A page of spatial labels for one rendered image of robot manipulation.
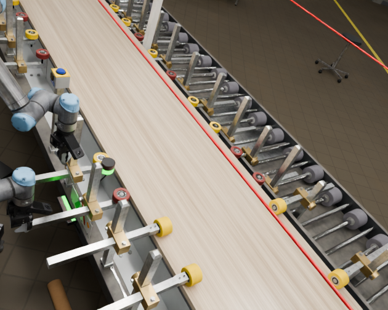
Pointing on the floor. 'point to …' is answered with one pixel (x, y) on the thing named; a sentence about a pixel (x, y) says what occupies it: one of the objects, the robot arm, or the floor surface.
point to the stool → (340, 56)
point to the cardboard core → (58, 295)
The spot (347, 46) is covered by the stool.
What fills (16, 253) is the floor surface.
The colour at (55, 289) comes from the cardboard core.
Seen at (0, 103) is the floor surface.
